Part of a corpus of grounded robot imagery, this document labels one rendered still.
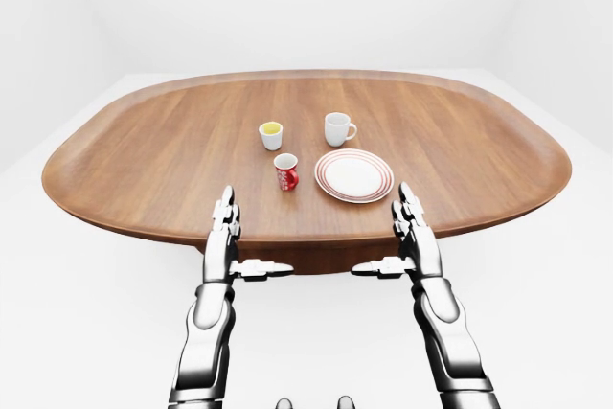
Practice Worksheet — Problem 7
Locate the white cup with yellow inside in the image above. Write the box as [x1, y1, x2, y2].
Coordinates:
[258, 121, 284, 152]

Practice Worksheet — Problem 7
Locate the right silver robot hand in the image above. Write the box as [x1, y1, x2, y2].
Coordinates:
[351, 181, 446, 282]

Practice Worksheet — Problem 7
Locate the red mug with white print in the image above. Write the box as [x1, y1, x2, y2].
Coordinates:
[273, 152, 301, 193]

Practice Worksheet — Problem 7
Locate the white plate with red rings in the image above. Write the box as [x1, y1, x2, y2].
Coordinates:
[313, 148, 396, 205]

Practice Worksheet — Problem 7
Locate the white mug with handle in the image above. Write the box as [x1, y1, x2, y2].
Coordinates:
[324, 111, 358, 148]

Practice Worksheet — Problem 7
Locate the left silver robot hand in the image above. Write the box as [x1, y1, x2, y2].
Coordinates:
[202, 185, 295, 285]

